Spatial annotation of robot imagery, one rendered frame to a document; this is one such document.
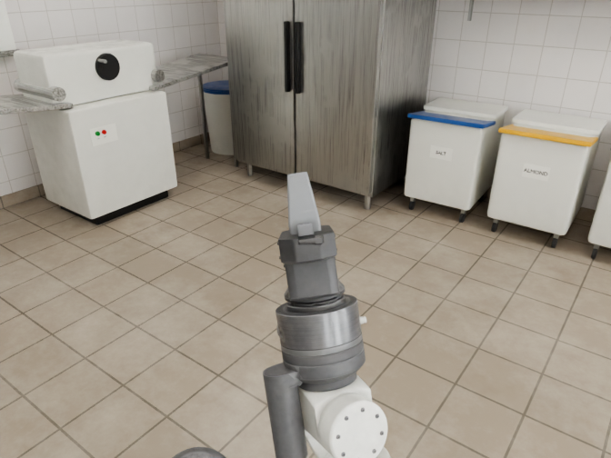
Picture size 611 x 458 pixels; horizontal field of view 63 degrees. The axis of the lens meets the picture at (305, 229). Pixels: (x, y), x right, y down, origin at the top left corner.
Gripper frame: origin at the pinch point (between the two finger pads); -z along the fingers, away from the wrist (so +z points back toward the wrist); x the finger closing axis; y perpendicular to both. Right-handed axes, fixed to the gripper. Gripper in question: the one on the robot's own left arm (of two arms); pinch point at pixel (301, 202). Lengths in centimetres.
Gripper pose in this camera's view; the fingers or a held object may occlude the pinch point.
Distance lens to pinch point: 52.4
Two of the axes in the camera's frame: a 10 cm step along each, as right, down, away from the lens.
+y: -9.9, 1.4, 0.1
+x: 0.1, 0.8, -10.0
